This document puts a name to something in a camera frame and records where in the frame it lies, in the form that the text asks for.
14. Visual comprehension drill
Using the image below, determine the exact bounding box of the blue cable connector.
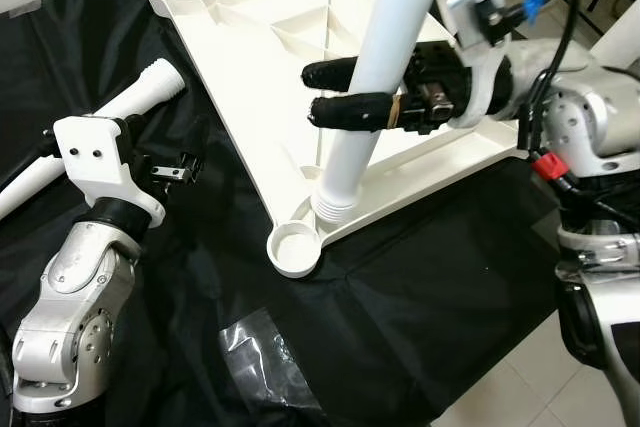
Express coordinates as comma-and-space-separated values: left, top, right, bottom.
522, 0, 547, 23

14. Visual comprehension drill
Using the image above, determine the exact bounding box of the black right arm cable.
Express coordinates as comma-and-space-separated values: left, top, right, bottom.
520, 0, 640, 228

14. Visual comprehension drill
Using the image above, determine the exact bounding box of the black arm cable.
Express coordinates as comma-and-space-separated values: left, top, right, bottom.
520, 0, 640, 228
0, 132, 61, 193

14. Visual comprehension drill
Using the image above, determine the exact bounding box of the white plastic table top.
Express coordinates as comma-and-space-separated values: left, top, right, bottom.
145, 0, 531, 278

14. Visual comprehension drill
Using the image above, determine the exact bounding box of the red cable connector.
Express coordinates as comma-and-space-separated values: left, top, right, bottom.
532, 152, 567, 183

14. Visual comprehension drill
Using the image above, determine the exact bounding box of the black table cloth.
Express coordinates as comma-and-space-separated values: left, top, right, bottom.
0, 0, 640, 427

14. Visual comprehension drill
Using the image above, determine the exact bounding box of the white plastic table leg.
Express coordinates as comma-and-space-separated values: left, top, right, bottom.
313, 0, 456, 226
0, 57, 188, 223
595, 0, 640, 73

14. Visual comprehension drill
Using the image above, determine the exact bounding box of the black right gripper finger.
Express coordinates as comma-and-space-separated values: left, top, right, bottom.
310, 92, 406, 133
302, 57, 361, 91

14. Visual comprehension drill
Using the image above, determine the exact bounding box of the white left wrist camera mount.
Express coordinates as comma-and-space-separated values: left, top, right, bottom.
52, 115, 166, 228

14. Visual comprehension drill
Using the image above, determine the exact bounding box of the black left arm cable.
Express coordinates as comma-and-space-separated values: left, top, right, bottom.
0, 132, 61, 193

